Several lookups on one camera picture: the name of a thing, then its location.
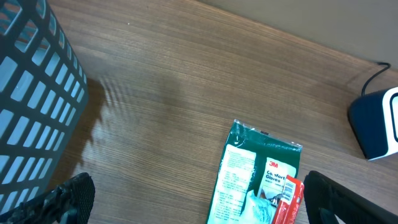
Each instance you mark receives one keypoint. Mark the red toothpaste tube box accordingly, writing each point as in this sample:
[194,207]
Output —
[288,206]

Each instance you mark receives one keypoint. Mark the grey plastic shopping basket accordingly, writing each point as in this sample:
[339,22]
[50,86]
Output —
[43,93]

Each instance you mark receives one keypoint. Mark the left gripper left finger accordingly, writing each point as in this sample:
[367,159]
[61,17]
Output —
[70,202]

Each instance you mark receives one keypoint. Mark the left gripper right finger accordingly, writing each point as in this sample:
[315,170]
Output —
[327,201]

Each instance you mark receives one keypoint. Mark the green glove package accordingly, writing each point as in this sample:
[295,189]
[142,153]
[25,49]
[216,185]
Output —
[251,178]

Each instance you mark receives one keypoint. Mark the white barcode scanner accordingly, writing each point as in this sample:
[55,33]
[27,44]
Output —
[373,118]

